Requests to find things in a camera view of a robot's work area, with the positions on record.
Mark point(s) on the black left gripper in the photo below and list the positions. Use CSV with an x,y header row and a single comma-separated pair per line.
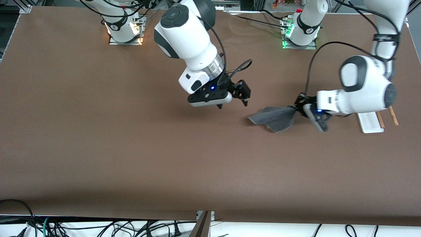
x,y
300,102

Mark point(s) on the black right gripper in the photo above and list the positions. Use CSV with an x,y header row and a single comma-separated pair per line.
x,y
227,83

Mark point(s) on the grey towel with pink side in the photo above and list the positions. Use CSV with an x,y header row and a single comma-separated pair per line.
x,y
276,118

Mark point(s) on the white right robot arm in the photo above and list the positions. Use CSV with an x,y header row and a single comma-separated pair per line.
x,y
187,39

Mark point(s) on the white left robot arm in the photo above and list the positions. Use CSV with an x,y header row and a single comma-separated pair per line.
x,y
365,89

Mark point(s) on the white rack base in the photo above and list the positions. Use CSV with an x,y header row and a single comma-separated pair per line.
x,y
370,123

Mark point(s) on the white grey power strip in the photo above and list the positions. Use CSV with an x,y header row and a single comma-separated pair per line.
x,y
227,4

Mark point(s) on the brown table cover sheet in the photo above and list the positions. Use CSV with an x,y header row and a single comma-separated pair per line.
x,y
131,148

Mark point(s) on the aluminium bracket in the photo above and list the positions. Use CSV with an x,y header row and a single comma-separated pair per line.
x,y
212,215

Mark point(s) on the aluminium frame corner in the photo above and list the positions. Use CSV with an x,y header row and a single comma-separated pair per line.
x,y
26,9

